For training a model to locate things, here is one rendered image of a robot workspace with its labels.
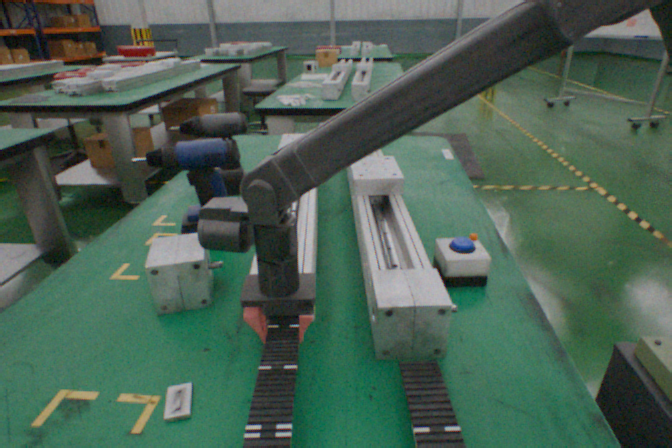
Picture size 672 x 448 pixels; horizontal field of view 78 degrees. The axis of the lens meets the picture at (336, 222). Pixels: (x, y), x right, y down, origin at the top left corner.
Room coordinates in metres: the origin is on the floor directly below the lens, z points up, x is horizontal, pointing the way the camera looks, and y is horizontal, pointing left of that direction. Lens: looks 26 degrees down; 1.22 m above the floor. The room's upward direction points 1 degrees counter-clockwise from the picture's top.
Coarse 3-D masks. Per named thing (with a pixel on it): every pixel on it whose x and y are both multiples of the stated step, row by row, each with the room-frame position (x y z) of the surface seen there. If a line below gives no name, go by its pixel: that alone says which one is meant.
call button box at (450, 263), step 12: (444, 240) 0.69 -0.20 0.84; (444, 252) 0.64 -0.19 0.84; (456, 252) 0.64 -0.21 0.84; (468, 252) 0.64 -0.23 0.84; (480, 252) 0.64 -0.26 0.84; (444, 264) 0.62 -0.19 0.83; (456, 264) 0.62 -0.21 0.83; (468, 264) 0.62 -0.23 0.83; (480, 264) 0.62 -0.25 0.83; (444, 276) 0.62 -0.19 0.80; (456, 276) 0.62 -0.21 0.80; (468, 276) 0.62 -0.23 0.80; (480, 276) 0.62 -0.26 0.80
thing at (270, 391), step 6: (258, 390) 0.37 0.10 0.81; (264, 390) 0.37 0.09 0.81; (270, 390) 0.37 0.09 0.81; (276, 390) 0.37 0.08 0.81; (282, 390) 0.37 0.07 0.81; (288, 390) 0.37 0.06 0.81; (294, 390) 0.37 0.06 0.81; (252, 396) 0.36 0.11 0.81; (258, 396) 0.36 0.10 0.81; (264, 396) 0.36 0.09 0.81; (270, 396) 0.36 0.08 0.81; (276, 396) 0.36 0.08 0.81; (282, 396) 0.36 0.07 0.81; (288, 396) 0.36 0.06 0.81
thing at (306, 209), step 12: (312, 192) 0.88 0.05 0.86; (300, 204) 0.90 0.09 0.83; (312, 204) 0.81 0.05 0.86; (300, 216) 0.84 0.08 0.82; (312, 216) 0.75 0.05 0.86; (300, 228) 0.70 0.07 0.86; (312, 228) 0.70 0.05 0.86; (300, 240) 0.65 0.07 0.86; (312, 240) 0.65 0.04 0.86; (300, 252) 0.61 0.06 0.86; (312, 252) 0.61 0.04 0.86; (252, 264) 0.57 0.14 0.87; (300, 264) 0.57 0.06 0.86; (312, 264) 0.58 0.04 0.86
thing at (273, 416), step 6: (252, 414) 0.33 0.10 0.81; (258, 414) 0.33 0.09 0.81; (264, 414) 0.33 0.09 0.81; (270, 414) 0.33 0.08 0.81; (276, 414) 0.33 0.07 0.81; (282, 414) 0.33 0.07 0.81; (288, 414) 0.33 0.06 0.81; (252, 420) 0.32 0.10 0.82; (258, 420) 0.32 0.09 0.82; (264, 420) 0.32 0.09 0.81; (270, 420) 0.32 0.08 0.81; (276, 420) 0.32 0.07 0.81; (282, 420) 0.32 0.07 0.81; (288, 420) 0.32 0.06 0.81
